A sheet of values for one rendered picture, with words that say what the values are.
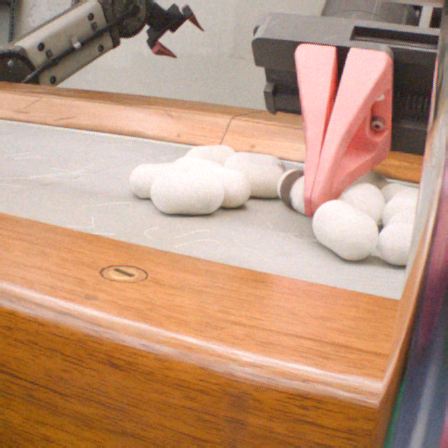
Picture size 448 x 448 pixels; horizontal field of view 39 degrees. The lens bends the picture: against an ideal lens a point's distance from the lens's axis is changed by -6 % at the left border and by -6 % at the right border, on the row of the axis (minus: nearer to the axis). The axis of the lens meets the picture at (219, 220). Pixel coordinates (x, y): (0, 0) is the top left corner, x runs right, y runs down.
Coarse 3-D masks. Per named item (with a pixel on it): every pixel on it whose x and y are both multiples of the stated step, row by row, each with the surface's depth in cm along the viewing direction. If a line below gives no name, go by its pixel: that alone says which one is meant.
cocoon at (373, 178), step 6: (366, 174) 37; (372, 174) 37; (378, 174) 37; (360, 180) 37; (366, 180) 37; (372, 180) 37; (378, 180) 37; (384, 180) 37; (348, 186) 38; (378, 186) 37; (384, 186) 37
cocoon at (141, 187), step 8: (136, 168) 33; (144, 168) 33; (152, 168) 33; (160, 168) 34; (168, 168) 34; (176, 168) 34; (136, 176) 33; (144, 176) 33; (152, 176) 33; (136, 184) 33; (144, 184) 33; (152, 184) 33; (136, 192) 33; (144, 192) 33
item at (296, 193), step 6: (300, 180) 33; (294, 186) 33; (300, 186) 33; (294, 192) 33; (300, 192) 33; (294, 198) 33; (300, 198) 33; (294, 204) 33; (300, 204) 33; (300, 210) 33
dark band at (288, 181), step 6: (288, 174) 34; (294, 174) 34; (300, 174) 34; (282, 180) 34; (288, 180) 34; (294, 180) 34; (282, 186) 34; (288, 186) 34; (282, 192) 34; (288, 192) 34; (282, 198) 35; (288, 198) 34; (288, 204) 34
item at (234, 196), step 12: (192, 168) 33; (204, 168) 33; (216, 168) 33; (228, 168) 33; (228, 180) 33; (240, 180) 33; (228, 192) 33; (240, 192) 33; (228, 204) 33; (240, 204) 33
